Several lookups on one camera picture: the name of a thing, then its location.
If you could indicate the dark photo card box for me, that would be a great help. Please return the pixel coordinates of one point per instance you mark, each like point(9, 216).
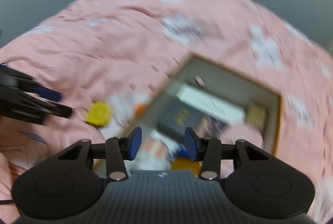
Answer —
point(210, 127)

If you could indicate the white pink plush toy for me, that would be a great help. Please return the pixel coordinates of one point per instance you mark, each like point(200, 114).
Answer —
point(153, 154)

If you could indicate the orange crochet ball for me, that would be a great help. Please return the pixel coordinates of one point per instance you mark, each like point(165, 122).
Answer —
point(139, 109)

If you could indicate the dark grey gift box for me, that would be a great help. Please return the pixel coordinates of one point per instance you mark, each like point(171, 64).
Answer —
point(176, 117)

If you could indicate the white glasses case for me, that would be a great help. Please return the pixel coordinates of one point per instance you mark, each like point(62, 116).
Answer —
point(211, 105)

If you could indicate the pink cloud-print duvet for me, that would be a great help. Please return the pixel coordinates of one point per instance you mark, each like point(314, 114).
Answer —
point(118, 51)

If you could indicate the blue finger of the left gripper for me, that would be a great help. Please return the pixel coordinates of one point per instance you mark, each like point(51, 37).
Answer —
point(48, 94)
point(56, 109)

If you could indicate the small brown cardboard box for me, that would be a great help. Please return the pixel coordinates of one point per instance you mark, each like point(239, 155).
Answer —
point(256, 115)

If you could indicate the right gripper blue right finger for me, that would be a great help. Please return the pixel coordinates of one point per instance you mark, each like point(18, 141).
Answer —
point(204, 150)

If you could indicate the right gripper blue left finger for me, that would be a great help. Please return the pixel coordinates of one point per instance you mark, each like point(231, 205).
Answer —
point(120, 149)

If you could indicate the yellow round toy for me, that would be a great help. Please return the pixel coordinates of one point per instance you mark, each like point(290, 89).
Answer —
point(99, 114)

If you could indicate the orange storage box white inside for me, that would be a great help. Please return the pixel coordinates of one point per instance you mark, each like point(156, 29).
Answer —
point(215, 83)

